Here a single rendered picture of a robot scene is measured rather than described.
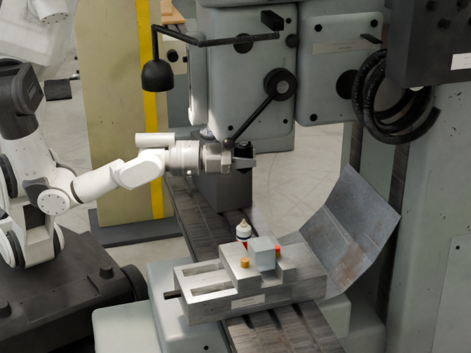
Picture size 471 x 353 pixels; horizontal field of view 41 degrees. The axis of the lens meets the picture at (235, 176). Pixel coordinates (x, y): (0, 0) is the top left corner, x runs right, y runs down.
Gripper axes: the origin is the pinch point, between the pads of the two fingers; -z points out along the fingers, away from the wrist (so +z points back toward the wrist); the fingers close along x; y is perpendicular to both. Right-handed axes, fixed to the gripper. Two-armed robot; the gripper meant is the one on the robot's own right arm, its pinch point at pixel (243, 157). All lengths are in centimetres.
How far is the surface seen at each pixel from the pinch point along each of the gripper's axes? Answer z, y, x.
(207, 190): 10.2, 25.9, 29.5
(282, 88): -8.1, -22.4, -11.6
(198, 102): 10.7, -16.7, -4.9
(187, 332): 14.3, 38.2, -20.4
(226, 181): 4.4, 19.9, 24.2
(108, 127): 65, 61, 160
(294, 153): -42, 123, 255
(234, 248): 2.5, 19.2, -11.6
